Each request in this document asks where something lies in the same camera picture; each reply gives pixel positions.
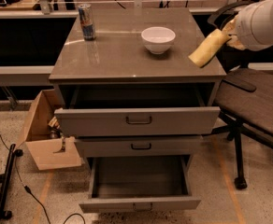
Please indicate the grey drawer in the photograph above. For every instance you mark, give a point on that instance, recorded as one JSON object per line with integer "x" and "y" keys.
{"x": 136, "y": 112}
{"x": 137, "y": 146}
{"x": 139, "y": 184}

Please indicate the grey drawer cabinet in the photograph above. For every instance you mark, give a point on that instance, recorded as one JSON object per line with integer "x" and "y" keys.
{"x": 117, "y": 58}

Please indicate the white ceramic bowl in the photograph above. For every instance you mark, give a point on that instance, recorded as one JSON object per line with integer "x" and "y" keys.
{"x": 157, "y": 40}

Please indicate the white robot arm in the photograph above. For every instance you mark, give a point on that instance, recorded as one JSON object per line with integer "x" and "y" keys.
{"x": 252, "y": 27}

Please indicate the grey middle drawer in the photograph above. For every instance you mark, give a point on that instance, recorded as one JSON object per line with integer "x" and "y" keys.
{"x": 137, "y": 146}

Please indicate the yellow sponge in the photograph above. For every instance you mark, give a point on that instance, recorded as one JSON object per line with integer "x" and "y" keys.
{"x": 209, "y": 47}

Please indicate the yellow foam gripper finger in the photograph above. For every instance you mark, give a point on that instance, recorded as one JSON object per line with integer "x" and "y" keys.
{"x": 230, "y": 27}
{"x": 235, "y": 43}

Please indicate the open cardboard box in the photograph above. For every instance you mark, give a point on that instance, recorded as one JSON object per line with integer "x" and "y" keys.
{"x": 47, "y": 152}

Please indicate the grey top drawer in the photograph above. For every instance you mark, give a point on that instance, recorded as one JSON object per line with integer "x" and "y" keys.
{"x": 136, "y": 112}

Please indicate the blue silver energy drink can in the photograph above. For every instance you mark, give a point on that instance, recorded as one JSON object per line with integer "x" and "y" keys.
{"x": 86, "y": 21}

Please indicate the black floor stand leg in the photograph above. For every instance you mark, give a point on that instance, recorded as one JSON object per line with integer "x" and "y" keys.
{"x": 5, "y": 180}

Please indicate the grey bottom drawer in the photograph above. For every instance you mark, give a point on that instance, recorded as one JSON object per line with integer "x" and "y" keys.
{"x": 139, "y": 184}

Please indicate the black office chair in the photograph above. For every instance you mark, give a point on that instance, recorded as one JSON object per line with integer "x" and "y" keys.
{"x": 245, "y": 99}

